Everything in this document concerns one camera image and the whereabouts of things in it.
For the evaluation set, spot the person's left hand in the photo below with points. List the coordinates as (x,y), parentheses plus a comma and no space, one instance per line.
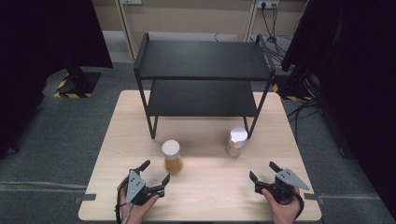
(135,213)

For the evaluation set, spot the white wall socket with plugs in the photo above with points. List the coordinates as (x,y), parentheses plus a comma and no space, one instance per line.
(268,3)

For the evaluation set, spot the grey flat bracket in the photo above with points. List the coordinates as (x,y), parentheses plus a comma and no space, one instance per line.
(313,197)
(85,198)

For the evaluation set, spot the black curtain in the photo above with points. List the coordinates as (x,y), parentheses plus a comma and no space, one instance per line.
(358,77)
(46,46)

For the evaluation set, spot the glass jar of beige powder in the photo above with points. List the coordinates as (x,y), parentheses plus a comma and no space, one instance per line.
(239,135)

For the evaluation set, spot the glass jar of orange powder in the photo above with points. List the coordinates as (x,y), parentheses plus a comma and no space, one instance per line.
(172,163)

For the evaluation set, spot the black two-tier shelf rack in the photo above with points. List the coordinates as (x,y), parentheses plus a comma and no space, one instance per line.
(202,59)

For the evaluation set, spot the person's right hand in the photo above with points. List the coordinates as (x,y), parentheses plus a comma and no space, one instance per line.
(283,213)

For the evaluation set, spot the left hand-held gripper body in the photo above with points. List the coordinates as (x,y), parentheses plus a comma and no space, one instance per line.
(135,186)

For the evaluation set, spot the stand base with hazard tape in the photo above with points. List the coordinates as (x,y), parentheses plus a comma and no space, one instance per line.
(295,88)
(77,84)

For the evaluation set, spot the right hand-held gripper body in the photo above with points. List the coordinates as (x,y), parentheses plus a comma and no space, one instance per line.
(289,179)

